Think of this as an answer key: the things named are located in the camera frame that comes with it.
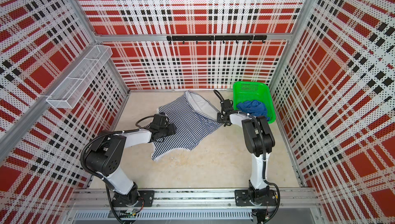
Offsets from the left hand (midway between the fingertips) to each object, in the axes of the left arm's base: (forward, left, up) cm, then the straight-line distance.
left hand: (172, 131), depth 97 cm
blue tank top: (+16, -55, +4) cm, 57 cm away
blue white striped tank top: (+13, -13, -1) cm, 19 cm away
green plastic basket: (+35, -53, +1) cm, 63 cm away
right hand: (+9, -32, +1) cm, 34 cm away
